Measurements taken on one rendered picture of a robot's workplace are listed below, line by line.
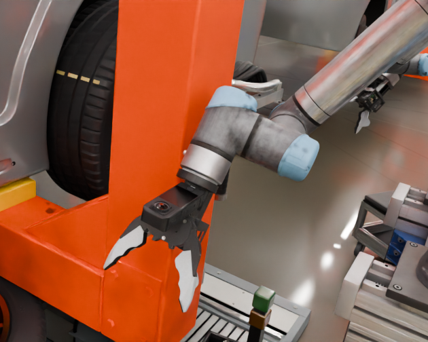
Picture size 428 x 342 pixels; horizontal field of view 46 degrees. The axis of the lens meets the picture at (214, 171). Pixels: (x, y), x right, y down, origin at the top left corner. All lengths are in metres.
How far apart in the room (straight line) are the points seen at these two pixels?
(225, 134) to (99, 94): 0.58
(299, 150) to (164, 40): 0.28
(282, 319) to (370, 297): 1.00
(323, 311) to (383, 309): 1.21
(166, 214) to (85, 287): 0.50
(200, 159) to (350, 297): 0.47
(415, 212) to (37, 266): 1.01
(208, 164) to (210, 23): 0.23
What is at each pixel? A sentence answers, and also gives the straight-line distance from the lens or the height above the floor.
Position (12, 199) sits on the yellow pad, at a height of 0.70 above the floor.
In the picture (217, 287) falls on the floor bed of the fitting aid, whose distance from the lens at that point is 2.13.
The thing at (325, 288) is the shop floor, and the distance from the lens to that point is 2.42.
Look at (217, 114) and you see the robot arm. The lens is 0.79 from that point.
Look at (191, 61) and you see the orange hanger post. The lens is 0.83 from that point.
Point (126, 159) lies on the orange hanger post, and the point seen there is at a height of 0.96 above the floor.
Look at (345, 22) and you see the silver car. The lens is 4.06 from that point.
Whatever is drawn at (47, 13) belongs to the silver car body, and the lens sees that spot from 1.30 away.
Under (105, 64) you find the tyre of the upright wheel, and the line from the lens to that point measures 1.32.
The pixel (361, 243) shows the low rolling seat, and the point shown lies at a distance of 2.69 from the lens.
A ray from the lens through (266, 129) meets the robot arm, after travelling 0.79.
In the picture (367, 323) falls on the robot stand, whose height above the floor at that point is 0.70.
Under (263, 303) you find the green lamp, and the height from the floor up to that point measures 0.64.
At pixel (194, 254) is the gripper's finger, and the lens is 0.77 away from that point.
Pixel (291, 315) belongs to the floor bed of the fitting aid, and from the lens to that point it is 2.07.
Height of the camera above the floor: 1.35
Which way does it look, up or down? 24 degrees down
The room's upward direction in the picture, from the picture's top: 8 degrees clockwise
